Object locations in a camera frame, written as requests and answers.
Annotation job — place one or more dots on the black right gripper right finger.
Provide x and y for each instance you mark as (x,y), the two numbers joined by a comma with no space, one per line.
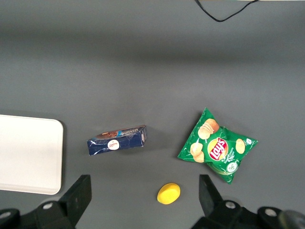
(208,195)

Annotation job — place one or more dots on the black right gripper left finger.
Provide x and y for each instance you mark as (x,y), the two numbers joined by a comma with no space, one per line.
(76,198)

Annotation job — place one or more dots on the white rectangular plastic tray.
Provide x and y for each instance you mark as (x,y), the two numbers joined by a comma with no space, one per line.
(28,152)

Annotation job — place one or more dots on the blue cookie box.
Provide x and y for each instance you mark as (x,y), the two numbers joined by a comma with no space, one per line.
(119,143)

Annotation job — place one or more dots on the green Lays chips bag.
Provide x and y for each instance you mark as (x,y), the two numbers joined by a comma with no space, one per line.
(214,145)

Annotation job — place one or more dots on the yellow lemon-shaped toy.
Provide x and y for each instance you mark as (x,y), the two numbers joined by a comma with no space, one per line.
(168,193)

